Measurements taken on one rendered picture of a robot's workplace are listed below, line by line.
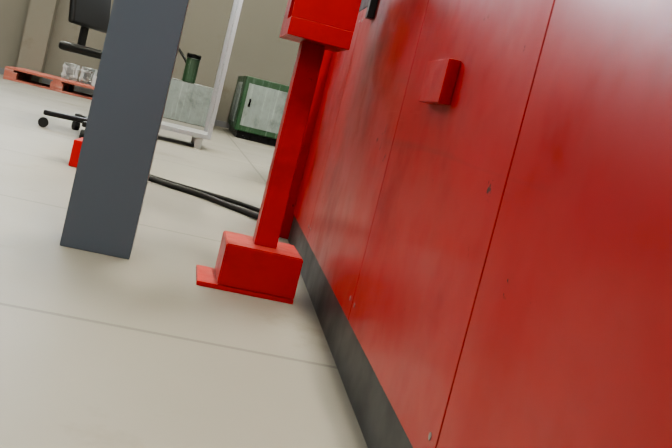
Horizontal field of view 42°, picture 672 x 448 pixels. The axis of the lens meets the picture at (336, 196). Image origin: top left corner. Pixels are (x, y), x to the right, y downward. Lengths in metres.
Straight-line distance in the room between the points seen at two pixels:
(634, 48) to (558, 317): 0.25
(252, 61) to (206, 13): 0.86
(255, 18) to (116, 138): 9.69
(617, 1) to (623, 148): 0.17
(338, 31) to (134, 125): 0.58
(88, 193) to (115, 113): 0.22
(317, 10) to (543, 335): 1.49
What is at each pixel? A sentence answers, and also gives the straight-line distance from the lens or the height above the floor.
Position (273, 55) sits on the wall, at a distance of 11.96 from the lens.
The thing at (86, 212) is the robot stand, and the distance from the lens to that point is 2.35.
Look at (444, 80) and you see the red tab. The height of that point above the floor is 0.58.
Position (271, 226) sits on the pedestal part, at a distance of 2.29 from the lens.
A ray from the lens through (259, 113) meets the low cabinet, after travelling 10.03.
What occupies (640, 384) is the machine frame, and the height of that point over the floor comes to 0.36.
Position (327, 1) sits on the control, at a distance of 2.22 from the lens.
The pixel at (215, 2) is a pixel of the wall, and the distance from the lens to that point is 11.94.
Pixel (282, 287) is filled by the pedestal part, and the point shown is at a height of 0.04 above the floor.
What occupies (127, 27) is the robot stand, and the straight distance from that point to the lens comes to 2.32.
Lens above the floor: 0.49
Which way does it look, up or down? 5 degrees down
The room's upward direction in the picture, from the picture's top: 14 degrees clockwise
